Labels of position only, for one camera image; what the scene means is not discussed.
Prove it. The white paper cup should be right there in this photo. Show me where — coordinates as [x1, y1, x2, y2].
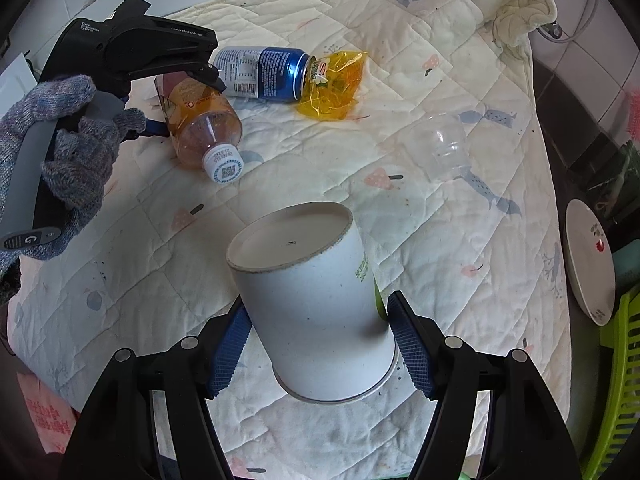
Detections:
[226, 202, 398, 404]

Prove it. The red gold drink bottle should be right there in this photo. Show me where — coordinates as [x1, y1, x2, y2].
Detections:
[154, 72, 244, 184]

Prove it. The blue silver drink can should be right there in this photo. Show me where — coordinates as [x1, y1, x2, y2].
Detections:
[213, 47, 312, 103]

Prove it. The clear plastic cup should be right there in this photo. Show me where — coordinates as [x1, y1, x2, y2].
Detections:
[400, 114, 471, 182]

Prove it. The yellow plastic wrapper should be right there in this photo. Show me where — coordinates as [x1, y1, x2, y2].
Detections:
[296, 51, 368, 122]

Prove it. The cream quilted mat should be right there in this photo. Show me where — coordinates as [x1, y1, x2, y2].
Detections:
[6, 0, 574, 480]

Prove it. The white ceramic bowl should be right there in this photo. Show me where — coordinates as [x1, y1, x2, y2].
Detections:
[564, 198, 615, 327]

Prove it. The lime green dish rack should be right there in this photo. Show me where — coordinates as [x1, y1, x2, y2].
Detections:
[582, 286, 639, 479]

